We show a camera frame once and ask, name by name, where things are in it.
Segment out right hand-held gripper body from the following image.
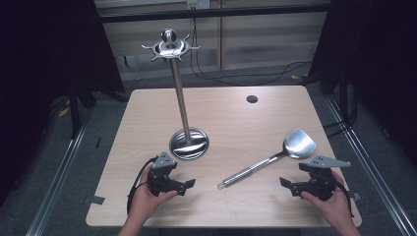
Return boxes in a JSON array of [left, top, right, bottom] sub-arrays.
[[289, 154, 352, 202]]

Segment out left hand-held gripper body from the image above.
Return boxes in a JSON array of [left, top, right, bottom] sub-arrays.
[[147, 150, 181, 198]]

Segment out steel spatula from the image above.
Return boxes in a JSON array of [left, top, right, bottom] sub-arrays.
[[216, 128, 318, 191]]

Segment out steel utensil rack stand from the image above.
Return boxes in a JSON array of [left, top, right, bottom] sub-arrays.
[[141, 28, 210, 161]]

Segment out person's left hand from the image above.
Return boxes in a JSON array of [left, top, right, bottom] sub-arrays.
[[129, 165, 180, 228]]

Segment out person's right hand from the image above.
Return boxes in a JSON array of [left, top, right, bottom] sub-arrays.
[[300, 170, 354, 228]]

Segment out black metal stand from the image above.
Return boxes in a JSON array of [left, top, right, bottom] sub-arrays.
[[67, 80, 99, 141]]

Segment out black curtain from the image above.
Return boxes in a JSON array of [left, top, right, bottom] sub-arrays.
[[308, 0, 417, 158], [0, 0, 126, 207]]

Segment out black horizontal bar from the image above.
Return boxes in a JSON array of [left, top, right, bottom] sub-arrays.
[[97, 3, 331, 24]]

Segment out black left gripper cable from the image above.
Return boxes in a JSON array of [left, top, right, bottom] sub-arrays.
[[126, 156, 159, 215]]

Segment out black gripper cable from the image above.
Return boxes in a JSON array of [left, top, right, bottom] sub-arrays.
[[333, 179, 356, 218], [126, 156, 159, 215]]

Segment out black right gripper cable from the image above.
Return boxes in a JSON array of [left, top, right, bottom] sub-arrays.
[[333, 179, 356, 218]]

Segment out metal floor rail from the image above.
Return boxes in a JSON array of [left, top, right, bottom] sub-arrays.
[[324, 96, 417, 236], [25, 114, 94, 236]]

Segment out black floor cables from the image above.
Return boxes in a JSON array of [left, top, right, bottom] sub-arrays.
[[188, 17, 313, 88]]

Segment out wall power outlet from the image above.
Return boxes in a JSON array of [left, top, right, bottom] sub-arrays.
[[186, 0, 210, 11]]

